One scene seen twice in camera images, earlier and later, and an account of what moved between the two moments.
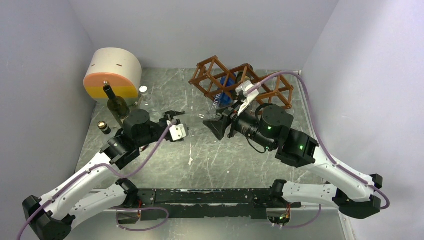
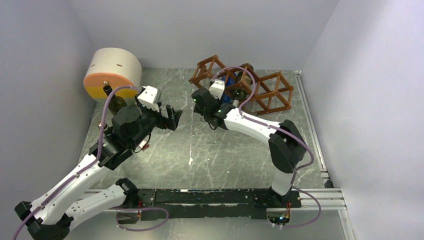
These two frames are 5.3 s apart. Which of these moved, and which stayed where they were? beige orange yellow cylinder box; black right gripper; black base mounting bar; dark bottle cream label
Moved: black right gripper
Stayed: beige orange yellow cylinder box; dark bottle cream label; black base mounting bar
